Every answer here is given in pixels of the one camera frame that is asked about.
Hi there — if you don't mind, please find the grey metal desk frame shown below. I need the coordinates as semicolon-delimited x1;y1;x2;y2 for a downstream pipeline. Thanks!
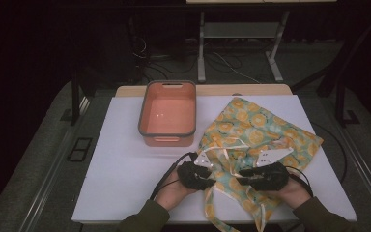
196;11;291;84

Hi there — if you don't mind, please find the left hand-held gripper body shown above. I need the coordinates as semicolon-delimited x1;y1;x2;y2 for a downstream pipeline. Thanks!
176;152;217;191

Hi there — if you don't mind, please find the black floor outlet plate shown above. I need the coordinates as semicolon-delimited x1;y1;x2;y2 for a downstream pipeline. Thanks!
66;136;94;163

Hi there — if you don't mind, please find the bundle of floor cables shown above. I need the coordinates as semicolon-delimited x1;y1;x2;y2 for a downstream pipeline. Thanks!
130;34;263;85

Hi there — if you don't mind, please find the orange plastic bin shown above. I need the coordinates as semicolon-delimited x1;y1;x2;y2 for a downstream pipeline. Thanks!
137;79;197;148

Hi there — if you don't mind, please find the white board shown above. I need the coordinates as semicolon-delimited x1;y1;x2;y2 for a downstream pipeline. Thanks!
71;94;357;225

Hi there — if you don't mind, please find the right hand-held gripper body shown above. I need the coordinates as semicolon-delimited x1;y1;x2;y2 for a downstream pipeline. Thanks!
252;147;295;192

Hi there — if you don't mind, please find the person's right hand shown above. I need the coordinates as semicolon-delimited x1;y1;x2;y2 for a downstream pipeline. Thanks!
270;176;312;210

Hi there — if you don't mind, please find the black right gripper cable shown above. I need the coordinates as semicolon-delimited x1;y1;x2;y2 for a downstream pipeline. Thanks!
284;122;349;198

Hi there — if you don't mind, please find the orange slice print cloth bag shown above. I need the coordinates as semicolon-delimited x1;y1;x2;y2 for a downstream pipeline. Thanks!
197;96;325;232

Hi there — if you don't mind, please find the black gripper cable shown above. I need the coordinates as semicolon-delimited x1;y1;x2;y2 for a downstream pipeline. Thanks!
149;151;198;201
284;122;349;198

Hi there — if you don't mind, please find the wooden table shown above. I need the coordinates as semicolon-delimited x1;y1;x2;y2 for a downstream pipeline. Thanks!
114;83;294;98

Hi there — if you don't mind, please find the person's left hand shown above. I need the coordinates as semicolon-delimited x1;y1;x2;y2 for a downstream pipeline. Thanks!
154;167;198;212

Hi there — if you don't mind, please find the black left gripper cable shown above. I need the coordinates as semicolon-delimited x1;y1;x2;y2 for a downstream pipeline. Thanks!
149;151;198;201

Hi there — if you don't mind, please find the black metal stand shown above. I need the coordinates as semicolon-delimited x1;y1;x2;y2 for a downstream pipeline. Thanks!
290;14;371;129
60;69;95;127

